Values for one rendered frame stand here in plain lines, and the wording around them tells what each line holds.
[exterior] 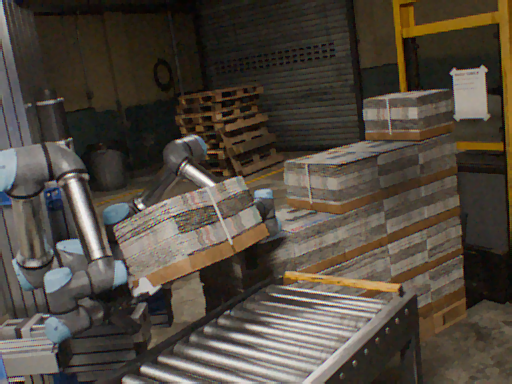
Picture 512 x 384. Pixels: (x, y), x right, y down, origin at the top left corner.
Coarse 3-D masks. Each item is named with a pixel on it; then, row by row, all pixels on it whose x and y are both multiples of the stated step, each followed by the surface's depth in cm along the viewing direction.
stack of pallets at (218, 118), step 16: (192, 96) 898; (208, 96) 957; (224, 96) 933; (240, 96) 913; (256, 96) 959; (192, 112) 934; (208, 112) 887; (240, 112) 986; (256, 112) 953; (208, 128) 915; (256, 128) 957; (208, 144) 904; (208, 160) 904; (224, 160) 885; (224, 176) 897
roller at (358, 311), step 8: (256, 296) 194; (264, 296) 193; (272, 296) 191; (280, 296) 189; (288, 296) 188; (288, 304) 186; (296, 304) 184; (304, 304) 182; (312, 304) 181; (320, 304) 179; (328, 304) 178; (336, 304) 177; (344, 304) 176; (336, 312) 175; (344, 312) 173; (352, 312) 172; (360, 312) 170; (368, 312) 169; (376, 312) 167
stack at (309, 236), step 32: (416, 192) 295; (288, 224) 263; (320, 224) 259; (352, 224) 271; (384, 224) 283; (288, 256) 250; (320, 256) 261; (384, 256) 284; (416, 256) 298; (320, 288) 262; (352, 288) 275; (416, 288) 301
